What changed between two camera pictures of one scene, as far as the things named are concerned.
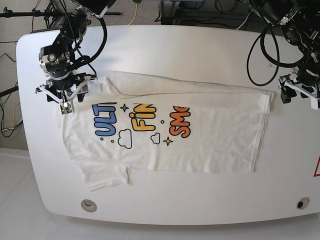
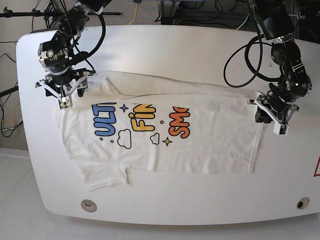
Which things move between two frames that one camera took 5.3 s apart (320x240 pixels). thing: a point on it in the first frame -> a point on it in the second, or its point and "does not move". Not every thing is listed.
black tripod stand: [49, 15] does not move
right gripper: [305, 81] -> [279, 107]
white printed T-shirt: [130, 120] does not move
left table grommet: [89, 205] does not move
